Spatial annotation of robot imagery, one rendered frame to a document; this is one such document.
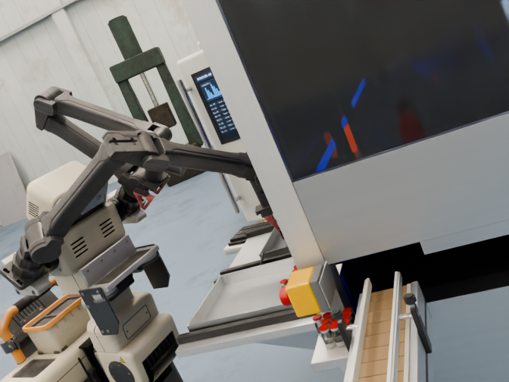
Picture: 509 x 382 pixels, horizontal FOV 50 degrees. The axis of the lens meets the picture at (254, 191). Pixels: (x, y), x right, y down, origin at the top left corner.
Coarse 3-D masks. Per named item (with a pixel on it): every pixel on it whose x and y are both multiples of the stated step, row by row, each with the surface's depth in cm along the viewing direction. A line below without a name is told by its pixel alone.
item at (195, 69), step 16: (192, 64) 218; (208, 64) 215; (192, 80) 221; (208, 80) 217; (192, 96) 224; (208, 96) 220; (208, 112) 223; (224, 112) 220; (208, 128) 227; (224, 128) 223; (224, 144) 227; (240, 144) 224; (240, 192) 233
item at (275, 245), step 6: (270, 234) 179; (276, 234) 183; (270, 240) 177; (276, 240) 181; (282, 240) 179; (264, 246) 171; (270, 246) 175; (276, 246) 176; (282, 246) 174; (264, 252) 166; (270, 252) 165; (276, 252) 164; (282, 252) 164
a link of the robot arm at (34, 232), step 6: (30, 228) 145; (36, 228) 145; (30, 234) 144; (36, 234) 144; (42, 234) 144; (24, 240) 147; (30, 240) 144; (24, 246) 145; (24, 252) 144; (24, 258) 146
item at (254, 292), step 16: (240, 272) 160; (256, 272) 159; (272, 272) 157; (288, 272) 154; (224, 288) 162; (240, 288) 157; (256, 288) 152; (272, 288) 148; (208, 304) 152; (224, 304) 151; (240, 304) 147; (256, 304) 143; (272, 304) 139; (192, 320) 143; (208, 320) 146; (224, 320) 136; (240, 320) 135
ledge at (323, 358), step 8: (320, 344) 114; (320, 352) 111; (328, 352) 110; (336, 352) 109; (344, 352) 108; (312, 360) 110; (320, 360) 108; (328, 360) 108; (336, 360) 107; (344, 360) 106; (320, 368) 109; (328, 368) 108
